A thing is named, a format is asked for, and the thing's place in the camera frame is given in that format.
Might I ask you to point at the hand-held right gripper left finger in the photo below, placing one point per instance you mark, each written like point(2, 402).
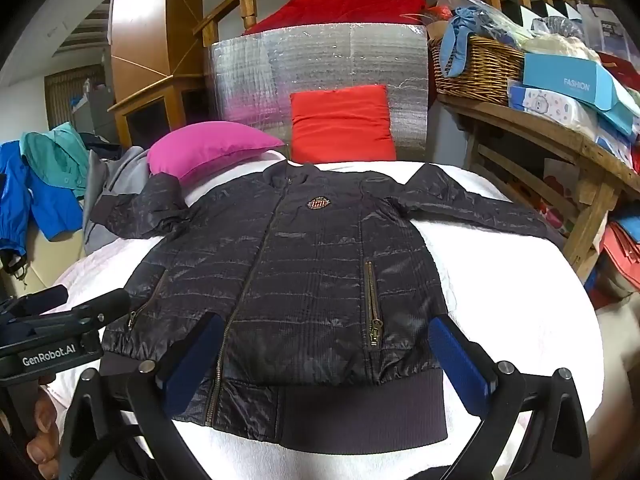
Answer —
point(192, 360)

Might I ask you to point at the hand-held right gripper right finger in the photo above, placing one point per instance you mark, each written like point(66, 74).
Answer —
point(460, 365)

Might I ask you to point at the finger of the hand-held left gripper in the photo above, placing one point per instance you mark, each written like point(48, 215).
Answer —
point(45, 300)
point(105, 307)

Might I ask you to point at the black puffer jacket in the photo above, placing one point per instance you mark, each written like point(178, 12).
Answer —
point(310, 285)

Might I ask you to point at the person's left hand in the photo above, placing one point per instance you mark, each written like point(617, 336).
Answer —
point(46, 425)

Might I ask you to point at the white bed blanket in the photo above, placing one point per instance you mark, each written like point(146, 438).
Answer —
point(500, 300)

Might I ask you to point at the blue jacket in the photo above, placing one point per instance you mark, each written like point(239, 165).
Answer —
point(30, 200)

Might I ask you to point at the grey garment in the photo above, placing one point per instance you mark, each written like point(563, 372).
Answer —
point(120, 175)

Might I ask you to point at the pink pillow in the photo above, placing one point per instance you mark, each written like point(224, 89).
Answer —
point(210, 152)

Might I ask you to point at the red bag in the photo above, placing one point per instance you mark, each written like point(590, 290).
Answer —
point(622, 255)

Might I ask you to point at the wooden table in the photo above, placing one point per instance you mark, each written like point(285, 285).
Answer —
point(550, 132)

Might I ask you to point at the red pillow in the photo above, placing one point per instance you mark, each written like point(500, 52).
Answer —
point(340, 125)

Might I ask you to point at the white printed packet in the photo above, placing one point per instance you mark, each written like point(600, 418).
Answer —
point(550, 105)

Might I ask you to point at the wooden cabinet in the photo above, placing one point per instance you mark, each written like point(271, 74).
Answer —
point(150, 20)

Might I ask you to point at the wicker basket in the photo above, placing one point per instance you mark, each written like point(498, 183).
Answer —
point(485, 70)

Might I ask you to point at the blue cardboard box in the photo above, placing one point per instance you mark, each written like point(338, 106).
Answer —
point(565, 82)

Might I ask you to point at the silver foil insulation sheet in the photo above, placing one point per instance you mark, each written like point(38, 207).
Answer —
point(325, 60)

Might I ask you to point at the blue cloth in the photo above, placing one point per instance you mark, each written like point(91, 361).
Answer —
point(457, 35)

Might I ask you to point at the cream cloth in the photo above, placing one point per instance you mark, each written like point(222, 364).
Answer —
point(565, 47)

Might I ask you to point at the white paper bag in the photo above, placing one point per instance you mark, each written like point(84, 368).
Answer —
point(597, 25)

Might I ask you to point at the red blanket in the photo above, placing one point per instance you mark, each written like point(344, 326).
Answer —
point(350, 2)

